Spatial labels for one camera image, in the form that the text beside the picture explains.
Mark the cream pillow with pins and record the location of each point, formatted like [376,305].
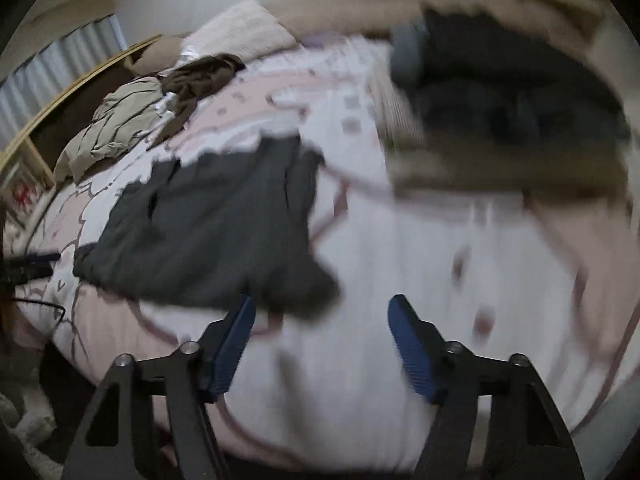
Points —
[237,27]

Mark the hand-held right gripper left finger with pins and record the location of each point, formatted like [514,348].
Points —
[232,347]

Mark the grey curtain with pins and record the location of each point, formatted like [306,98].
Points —
[55,75]

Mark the dark grey garment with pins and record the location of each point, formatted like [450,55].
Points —
[215,230]

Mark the wooden shelf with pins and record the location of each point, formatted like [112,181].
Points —
[65,120]

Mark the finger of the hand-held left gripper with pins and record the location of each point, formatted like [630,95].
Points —
[30,265]

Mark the beige garment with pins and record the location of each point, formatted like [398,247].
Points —
[112,122]

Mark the pink printed blanket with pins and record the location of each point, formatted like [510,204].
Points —
[380,260]

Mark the stack of folded clothes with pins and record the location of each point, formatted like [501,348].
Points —
[505,105]

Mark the brown garment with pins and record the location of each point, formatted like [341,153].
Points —
[192,82]

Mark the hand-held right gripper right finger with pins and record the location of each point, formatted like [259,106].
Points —
[412,345]

